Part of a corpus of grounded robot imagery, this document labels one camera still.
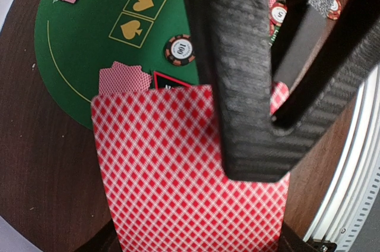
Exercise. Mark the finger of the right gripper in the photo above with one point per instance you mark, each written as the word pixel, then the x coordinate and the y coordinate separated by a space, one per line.
pixel 347 57
pixel 232 55

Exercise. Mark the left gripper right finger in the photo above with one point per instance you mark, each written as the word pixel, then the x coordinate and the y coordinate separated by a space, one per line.
pixel 290 242

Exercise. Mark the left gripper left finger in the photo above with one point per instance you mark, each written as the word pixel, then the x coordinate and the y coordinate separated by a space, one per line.
pixel 105 240

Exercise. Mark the brown chip top seat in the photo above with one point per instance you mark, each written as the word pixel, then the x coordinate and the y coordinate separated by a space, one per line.
pixel 179 50

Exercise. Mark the black red all-in triangle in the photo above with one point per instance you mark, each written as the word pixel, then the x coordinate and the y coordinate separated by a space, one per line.
pixel 163 81

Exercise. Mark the red-backed card deck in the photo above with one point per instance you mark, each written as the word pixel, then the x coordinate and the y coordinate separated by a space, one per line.
pixel 160 162

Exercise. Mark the single red-backed card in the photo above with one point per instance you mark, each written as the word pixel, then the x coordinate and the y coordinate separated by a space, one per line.
pixel 121 78

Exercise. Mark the orange-red poker chip stack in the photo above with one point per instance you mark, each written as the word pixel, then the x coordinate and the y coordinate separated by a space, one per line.
pixel 335 10

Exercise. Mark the round green poker mat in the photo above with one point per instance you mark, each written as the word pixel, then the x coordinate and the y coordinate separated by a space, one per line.
pixel 74 41

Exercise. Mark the aluminium front rail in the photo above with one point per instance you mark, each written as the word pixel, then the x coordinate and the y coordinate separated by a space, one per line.
pixel 355 184

